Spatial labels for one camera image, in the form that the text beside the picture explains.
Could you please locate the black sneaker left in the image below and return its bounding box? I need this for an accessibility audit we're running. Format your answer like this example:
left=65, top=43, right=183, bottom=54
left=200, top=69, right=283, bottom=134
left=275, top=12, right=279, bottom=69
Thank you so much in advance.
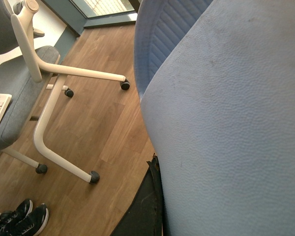
left=0, top=198, right=33, bottom=236

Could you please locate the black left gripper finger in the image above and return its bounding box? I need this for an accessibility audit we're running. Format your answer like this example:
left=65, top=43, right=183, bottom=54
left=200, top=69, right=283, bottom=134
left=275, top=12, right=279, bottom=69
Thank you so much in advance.
left=111, top=155, right=163, bottom=236

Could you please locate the black sneaker right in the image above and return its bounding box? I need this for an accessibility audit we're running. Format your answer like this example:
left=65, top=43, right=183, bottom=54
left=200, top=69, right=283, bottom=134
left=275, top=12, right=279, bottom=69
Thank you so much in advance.
left=0, top=204, right=49, bottom=236

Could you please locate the black sneaker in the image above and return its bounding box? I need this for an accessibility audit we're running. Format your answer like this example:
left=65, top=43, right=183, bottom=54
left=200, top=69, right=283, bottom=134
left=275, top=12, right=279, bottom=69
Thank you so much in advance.
left=0, top=198, right=33, bottom=236
left=0, top=204, right=49, bottom=236

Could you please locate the white grey office chair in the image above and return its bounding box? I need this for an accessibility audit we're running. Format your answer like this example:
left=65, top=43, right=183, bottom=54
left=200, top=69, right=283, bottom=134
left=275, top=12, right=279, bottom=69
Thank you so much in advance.
left=0, top=0, right=130, bottom=184

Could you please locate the light blue slipper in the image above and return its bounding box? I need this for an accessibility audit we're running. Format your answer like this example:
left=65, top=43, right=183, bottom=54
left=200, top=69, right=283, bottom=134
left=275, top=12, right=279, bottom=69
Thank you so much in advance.
left=134, top=0, right=295, bottom=236

